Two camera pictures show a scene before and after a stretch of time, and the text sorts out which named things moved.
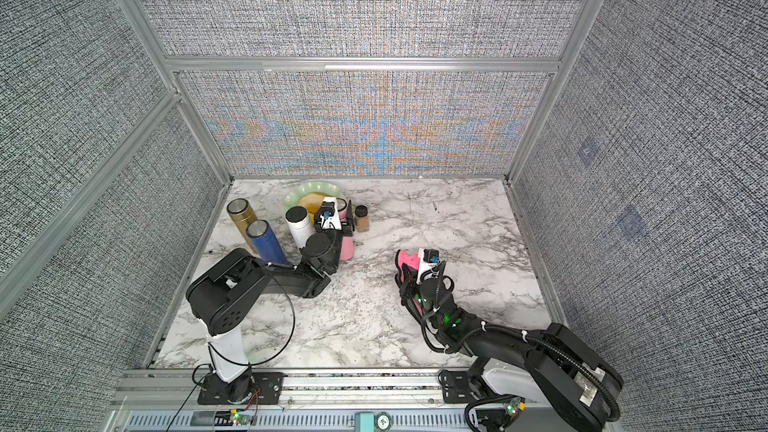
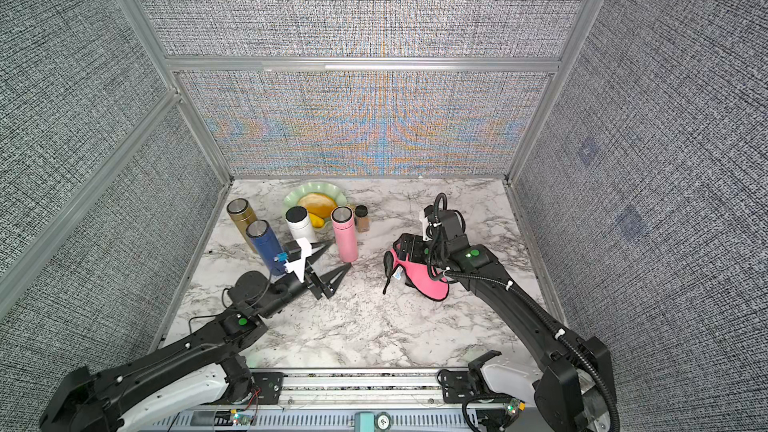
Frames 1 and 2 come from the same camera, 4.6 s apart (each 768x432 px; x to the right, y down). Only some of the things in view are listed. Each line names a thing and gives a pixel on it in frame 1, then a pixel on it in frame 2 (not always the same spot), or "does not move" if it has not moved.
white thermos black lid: [298, 220] does not move
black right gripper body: [413, 292] → [423, 251]
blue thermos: [265, 241] does not move
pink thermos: [347, 245] does not move
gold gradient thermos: [240, 210] does not move
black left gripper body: [347, 229] → [312, 285]
